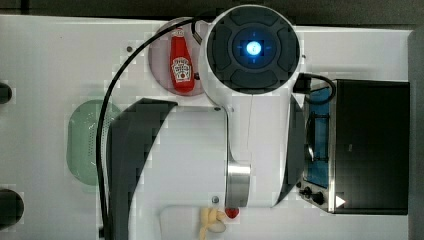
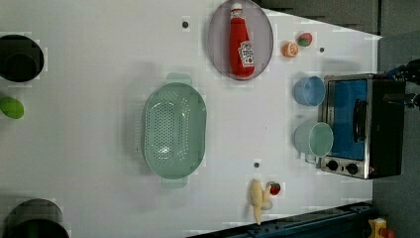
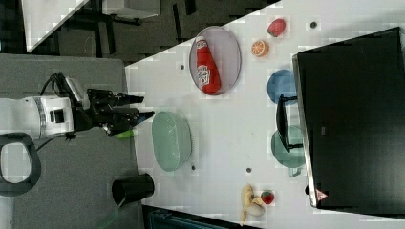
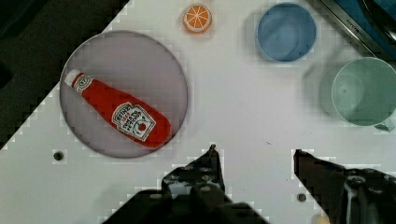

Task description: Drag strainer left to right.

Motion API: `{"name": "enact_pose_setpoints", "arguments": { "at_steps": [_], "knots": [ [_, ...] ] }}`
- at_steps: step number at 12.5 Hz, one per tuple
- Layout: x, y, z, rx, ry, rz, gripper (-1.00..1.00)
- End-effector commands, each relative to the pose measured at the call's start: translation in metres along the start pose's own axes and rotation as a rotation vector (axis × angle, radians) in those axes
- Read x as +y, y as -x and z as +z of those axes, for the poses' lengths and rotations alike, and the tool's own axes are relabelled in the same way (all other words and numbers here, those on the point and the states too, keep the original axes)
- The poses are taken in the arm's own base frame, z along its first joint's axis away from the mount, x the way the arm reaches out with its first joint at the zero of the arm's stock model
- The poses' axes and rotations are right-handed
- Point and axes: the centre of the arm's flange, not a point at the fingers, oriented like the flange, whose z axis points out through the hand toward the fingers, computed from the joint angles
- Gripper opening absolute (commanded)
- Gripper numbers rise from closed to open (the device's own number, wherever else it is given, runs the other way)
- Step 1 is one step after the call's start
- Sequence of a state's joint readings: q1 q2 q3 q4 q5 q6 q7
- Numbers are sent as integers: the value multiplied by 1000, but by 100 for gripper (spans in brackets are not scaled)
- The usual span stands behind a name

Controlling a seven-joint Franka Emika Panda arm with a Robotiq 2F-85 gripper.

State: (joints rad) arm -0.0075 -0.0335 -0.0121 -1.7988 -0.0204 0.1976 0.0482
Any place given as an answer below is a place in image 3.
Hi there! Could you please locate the blue plastic cup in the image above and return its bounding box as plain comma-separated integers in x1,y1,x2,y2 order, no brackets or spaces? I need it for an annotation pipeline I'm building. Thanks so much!
266,70,297,104

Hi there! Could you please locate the green marker object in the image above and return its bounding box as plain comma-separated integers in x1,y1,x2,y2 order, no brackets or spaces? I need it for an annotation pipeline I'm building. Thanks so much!
116,130,135,139

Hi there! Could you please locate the toy banana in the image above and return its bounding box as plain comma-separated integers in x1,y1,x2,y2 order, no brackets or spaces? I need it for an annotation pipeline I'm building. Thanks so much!
240,184,265,226

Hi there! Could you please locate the grey round plate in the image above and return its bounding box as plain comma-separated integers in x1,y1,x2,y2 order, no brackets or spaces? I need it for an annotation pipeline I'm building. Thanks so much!
199,26,242,95

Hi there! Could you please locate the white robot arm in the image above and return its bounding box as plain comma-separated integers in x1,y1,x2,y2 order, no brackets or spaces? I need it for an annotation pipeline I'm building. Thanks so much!
1,89,154,197

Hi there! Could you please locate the green plastic strainer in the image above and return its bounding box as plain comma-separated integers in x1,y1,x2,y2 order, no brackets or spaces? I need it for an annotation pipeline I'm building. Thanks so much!
152,112,192,172

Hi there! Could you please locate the red ketchup bottle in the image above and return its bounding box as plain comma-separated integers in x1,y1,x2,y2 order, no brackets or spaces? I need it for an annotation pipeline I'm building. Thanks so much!
196,36,222,94

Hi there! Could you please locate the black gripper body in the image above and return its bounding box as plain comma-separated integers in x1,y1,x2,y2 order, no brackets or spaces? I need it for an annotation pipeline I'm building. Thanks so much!
74,89,138,136

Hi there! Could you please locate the green plastic mug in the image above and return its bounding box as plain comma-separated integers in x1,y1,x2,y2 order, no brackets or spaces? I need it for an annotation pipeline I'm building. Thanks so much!
271,126,306,177

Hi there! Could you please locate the small red strawberry toy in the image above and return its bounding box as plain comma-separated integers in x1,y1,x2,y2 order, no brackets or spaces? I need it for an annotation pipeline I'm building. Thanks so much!
261,190,275,205

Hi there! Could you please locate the black toaster oven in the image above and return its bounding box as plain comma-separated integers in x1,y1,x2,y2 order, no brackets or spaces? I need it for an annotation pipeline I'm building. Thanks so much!
292,27,405,219

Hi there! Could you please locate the white side table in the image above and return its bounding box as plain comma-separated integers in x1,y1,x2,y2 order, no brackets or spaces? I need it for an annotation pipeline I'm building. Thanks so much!
21,0,90,52

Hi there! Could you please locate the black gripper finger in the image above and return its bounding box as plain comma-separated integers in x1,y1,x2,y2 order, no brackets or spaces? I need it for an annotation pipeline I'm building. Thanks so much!
138,111,155,122
129,95,144,104

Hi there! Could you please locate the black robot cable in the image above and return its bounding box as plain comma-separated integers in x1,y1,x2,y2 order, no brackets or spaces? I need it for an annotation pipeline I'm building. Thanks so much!
39,72,68,96

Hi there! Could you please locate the orange slice toy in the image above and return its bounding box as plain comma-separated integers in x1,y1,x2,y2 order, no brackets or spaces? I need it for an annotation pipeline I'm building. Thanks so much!
251,40,269,57

